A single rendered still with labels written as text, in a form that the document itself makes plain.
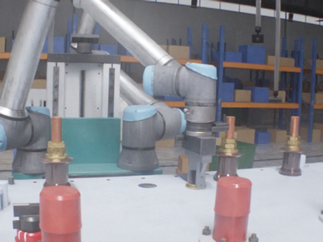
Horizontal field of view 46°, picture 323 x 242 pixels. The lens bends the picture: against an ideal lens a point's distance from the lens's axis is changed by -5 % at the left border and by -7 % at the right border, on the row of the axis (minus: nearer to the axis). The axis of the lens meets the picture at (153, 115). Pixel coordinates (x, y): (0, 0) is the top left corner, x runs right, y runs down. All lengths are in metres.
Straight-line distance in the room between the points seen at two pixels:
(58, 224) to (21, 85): 0.90
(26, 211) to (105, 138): 1.12
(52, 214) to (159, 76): 0.64
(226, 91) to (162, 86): 9.10
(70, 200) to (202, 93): 0.60
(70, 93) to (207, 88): 0.91
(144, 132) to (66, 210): 1.13
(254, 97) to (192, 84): 9.50
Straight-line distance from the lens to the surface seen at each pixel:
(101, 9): 1.45
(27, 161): 1.68
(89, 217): 0.93
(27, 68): 1.47
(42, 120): 1.66
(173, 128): 1.87
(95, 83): 1.91
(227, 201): 0.76
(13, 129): 1.52
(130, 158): 1.75
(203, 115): 1.13
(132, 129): 1.73
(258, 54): 10.71
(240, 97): 10.54
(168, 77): 1.16
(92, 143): 1.85
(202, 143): 1.12
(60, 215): 0.65
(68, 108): 1.90
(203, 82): 1.13
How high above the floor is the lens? 1.69
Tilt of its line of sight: 6 degrees down
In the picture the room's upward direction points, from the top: 2 degrees clockwise
